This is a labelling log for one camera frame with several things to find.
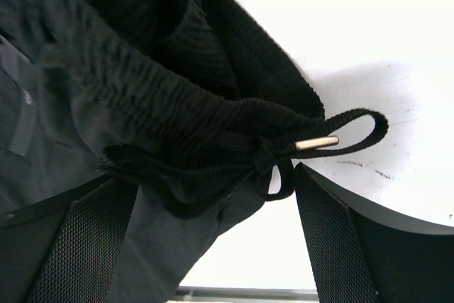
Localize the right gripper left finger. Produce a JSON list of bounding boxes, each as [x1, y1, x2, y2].
[[1, 176, 138, 302]]

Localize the aluminium frame rail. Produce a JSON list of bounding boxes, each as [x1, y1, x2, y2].
[[171, 286, 319, 302]]

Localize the black shorts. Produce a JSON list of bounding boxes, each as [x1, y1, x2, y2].
[[1, 0, 389, 302]]

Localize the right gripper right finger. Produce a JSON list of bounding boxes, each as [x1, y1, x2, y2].
[[295, 164, 453, 302]]

